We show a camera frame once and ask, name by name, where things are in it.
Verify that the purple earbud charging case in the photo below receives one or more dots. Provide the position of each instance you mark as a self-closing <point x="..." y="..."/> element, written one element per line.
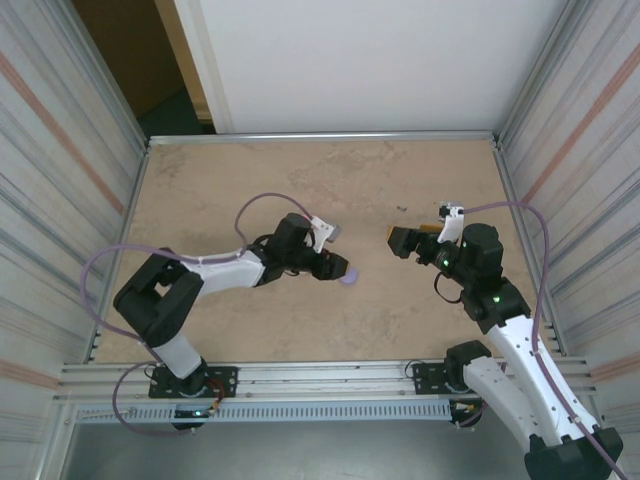
<point x="352" y="279"/>

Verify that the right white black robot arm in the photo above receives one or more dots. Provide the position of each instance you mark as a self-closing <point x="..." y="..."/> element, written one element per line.
<point x="530" y="380"/>

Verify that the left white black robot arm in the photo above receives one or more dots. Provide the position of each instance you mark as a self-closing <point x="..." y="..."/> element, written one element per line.
<point x="160" y="310"/>

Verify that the brown wooden door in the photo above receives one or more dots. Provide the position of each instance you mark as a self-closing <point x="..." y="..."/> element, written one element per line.
<point x="130" y="50"/>

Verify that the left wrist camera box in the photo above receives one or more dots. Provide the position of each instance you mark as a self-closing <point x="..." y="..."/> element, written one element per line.
<point x="322" y="232"/>

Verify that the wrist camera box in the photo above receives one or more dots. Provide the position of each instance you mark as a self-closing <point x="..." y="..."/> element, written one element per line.
<point x="452" y="222"/>
<point x="322" y="232"/>

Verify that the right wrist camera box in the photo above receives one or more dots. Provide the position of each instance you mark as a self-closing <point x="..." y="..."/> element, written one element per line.
<point x="452" y="222"/>

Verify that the aluminium table side rail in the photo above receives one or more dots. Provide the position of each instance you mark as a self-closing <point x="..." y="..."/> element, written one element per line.
<point x="136" y="190"/>
<point x="511" y="190"/>

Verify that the thin aluminium table edge rail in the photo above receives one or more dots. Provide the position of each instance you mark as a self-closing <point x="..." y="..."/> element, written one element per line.
<point x="325" y="138"/>

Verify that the wide aluminium base rail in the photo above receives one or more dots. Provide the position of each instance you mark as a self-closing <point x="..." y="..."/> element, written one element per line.
<point x="325" y="382"/>

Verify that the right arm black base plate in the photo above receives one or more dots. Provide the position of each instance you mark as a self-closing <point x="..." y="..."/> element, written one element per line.
<point x="425" y="376"/>

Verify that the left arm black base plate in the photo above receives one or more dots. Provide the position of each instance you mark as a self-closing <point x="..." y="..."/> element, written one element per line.
<point x="226" y="380"/>

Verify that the white door frame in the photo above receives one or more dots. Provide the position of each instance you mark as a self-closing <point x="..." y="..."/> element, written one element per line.
<point x="207" y="75"/>

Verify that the aluminium corner post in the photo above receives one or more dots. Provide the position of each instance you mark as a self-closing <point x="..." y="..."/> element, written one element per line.
<point x="106" y="75"/>
<point x="537" y="75"/>

